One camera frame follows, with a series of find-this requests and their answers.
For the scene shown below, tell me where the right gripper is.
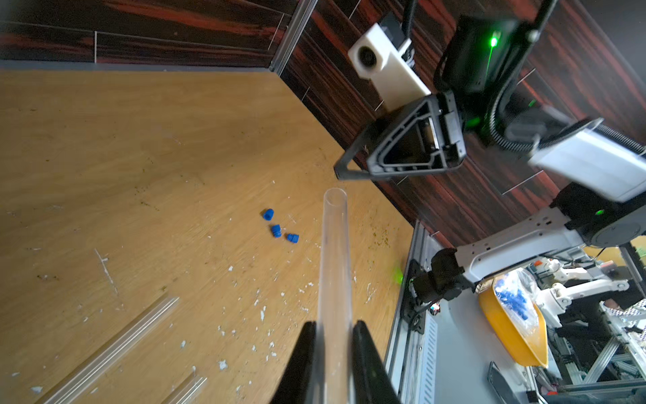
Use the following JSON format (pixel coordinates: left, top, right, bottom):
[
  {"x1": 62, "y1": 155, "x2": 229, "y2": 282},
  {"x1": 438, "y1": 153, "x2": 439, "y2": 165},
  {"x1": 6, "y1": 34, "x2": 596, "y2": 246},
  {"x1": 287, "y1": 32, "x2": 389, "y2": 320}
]
[{"x1": 334, "y1": 91, "x2": 467, "y2": 181}]

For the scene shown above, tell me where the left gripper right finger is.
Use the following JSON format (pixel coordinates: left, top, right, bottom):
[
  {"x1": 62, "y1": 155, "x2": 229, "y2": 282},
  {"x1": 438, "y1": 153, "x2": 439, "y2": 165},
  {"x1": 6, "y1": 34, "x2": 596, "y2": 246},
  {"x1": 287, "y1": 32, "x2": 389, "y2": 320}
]
[{"x1": 352, "y1": 321, "x2": 400, "y2": 404}]

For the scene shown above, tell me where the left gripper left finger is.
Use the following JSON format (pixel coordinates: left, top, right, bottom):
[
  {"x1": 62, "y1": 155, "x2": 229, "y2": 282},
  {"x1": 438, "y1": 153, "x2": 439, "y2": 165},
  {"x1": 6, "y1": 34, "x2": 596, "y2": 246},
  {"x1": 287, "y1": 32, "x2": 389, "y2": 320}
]
[{"x1": 270, "y1": 322, "x2": 317, "y2": 404}]

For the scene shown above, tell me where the clear test tube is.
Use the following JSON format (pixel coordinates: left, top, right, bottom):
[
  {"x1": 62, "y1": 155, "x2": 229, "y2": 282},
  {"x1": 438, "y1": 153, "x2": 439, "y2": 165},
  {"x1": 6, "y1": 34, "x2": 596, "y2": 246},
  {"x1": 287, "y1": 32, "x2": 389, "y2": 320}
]
[
  {"x1": 317, "y1": 188, "x2": 353, "y2": 403},
  {"x1": 161, "y1": 376, "x2": 208, "y2": 404},
  {"x1": 37, "y1": 294, "x2": 180, "y2": 403}
]

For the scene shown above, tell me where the blue stopper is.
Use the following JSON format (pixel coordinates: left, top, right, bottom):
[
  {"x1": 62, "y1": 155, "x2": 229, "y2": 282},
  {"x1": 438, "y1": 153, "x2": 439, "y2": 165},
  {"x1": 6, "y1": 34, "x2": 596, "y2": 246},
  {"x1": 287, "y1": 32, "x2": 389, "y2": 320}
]
[
  {"x1": 286, "y1": 233, "x2": 299, "y2": 244},
  {"x1": 270, "y1": 224, "x2": 282, "y2": 238},
  {"x1": 262, "y1": 208, "x2": 274, "y2": 222}
]

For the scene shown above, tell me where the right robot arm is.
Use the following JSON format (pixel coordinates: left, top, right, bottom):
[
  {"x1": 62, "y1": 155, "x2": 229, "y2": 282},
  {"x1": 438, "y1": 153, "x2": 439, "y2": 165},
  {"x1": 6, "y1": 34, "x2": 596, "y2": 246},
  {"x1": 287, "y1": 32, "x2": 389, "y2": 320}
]
[{"x1": 334, "y1": 1, "x2": 645, "y2": 316}]

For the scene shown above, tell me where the bag of blue stoppers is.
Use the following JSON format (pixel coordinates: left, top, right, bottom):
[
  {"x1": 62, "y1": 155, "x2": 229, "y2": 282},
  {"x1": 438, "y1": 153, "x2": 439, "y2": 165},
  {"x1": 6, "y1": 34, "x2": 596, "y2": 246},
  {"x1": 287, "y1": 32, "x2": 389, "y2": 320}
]
[{"x1": 493, "y1": 268, "x2": 539, "y2": 337}]

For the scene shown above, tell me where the yellow bowl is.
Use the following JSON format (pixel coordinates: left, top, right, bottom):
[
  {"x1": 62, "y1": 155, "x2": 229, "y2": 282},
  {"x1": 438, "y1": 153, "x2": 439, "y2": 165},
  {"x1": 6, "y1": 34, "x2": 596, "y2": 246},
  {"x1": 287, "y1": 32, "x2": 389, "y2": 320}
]
[{"x1": 478, "y1": 288, "x2": 548, "y2": 368}]

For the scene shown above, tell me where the aluminium front rail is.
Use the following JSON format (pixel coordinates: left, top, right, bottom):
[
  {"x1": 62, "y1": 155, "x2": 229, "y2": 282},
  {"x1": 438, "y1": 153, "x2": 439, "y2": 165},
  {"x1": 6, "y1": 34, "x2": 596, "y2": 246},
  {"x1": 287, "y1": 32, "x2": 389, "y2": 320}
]
[{"x1": 385, "y1": 222, "x2": 438, "y2": 403}]

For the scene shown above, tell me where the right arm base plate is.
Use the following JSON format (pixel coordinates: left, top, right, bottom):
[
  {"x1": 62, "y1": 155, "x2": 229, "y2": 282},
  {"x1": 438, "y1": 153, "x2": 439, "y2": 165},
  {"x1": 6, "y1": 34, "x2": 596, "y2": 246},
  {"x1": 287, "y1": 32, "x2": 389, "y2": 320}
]
[{"x1": 400, "y1": 259, "x2": 438, "y2": 334}]

